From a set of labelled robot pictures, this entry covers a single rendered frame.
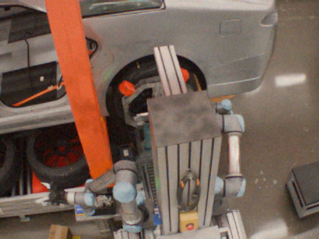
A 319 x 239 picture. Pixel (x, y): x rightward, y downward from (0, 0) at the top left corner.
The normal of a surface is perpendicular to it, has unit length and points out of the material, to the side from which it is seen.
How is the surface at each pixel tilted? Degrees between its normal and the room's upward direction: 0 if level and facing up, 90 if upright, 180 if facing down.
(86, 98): 90
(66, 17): 90
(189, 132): 0
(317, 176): 0
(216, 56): 90
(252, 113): 0
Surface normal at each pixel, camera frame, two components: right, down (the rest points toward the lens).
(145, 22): 0.18, 0.62
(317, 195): -0.04, -0.65
